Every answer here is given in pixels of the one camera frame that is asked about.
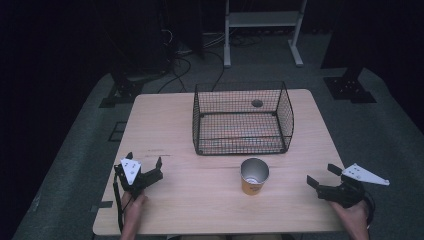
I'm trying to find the black floor cables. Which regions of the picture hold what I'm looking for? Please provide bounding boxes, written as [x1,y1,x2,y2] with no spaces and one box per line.
[156,28,264,95]

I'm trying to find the black wire mesh basket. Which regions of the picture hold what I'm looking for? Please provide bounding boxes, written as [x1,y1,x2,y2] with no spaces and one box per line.
[191,80,295,157]

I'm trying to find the metal can yellow label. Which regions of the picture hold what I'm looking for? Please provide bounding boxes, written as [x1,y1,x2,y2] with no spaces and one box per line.
[239,157,270,197]

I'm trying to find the black stand with base plate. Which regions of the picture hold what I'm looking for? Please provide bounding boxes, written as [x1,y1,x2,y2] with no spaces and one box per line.
[98,63,169,109]
[320,64,378,105]

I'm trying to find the person's left hand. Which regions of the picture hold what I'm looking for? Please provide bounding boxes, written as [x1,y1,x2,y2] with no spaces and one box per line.
[120,190,149,232]

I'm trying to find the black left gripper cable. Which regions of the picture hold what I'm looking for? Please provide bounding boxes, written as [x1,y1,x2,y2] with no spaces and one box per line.
[112,173,125,234]

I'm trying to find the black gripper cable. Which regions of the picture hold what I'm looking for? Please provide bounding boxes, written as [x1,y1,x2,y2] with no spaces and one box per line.
[362,191,377,231]
[112,173,125,234]

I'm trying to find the white metal stand frame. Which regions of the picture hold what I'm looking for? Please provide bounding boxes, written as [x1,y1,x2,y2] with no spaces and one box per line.
[223,0,309,69]

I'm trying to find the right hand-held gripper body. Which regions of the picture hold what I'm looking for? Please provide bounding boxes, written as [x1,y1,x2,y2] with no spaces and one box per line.
[315,162,391,210]

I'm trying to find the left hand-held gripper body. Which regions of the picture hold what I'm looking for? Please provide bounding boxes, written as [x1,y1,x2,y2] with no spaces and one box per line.
[113,157,164,200]

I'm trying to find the grey tape strip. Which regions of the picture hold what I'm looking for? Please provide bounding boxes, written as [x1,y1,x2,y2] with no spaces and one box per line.
[89,200,114,214]

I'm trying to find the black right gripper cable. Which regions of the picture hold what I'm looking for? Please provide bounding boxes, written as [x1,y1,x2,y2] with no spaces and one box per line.
[362,191,377,231]

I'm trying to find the person's right hand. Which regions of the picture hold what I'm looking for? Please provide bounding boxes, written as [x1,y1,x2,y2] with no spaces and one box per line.
[329,198,372,240]

